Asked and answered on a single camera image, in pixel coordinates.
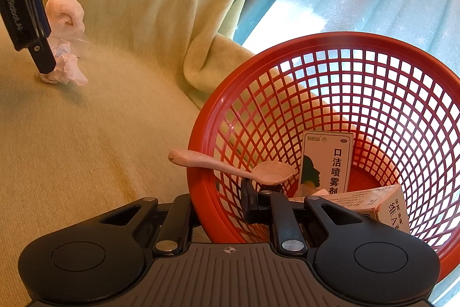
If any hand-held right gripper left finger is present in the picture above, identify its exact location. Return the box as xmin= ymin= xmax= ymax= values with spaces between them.
xmin=90 ymin=194 xmax=201 ymax=255

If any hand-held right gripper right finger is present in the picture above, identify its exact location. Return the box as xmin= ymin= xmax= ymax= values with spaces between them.
xmin=241 ymin=178 xmax=374 ymax=255

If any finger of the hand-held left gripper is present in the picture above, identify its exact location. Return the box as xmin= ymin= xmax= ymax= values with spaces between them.
xmin=27 ymin=35 xmax=57 ymax=75

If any beige spoon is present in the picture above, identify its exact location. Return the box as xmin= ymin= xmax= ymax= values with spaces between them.
xmin=168 ymin=149 xmax=298 ymax=186

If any green and white box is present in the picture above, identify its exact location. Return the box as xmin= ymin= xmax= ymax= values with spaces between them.
xmin=295 ymin=130 xmax=354 ymax=198

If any long white box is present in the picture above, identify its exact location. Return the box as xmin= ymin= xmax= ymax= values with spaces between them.
xmin=287 ymin=184 xmax=410 ymax=234

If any red plastic mesh basket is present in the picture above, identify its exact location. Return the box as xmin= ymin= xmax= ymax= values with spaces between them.
xmin=187 ymin=32 xmax=460 ymax=284

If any clear plastic wrapper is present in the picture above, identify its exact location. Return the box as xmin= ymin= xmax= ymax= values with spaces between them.
xmin=48 ymin=32 xmax=90 ymax=58

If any yellow sofa cover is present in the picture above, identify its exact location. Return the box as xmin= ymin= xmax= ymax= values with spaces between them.
xmin=0 ymin=0 xmax=252 ymax=307

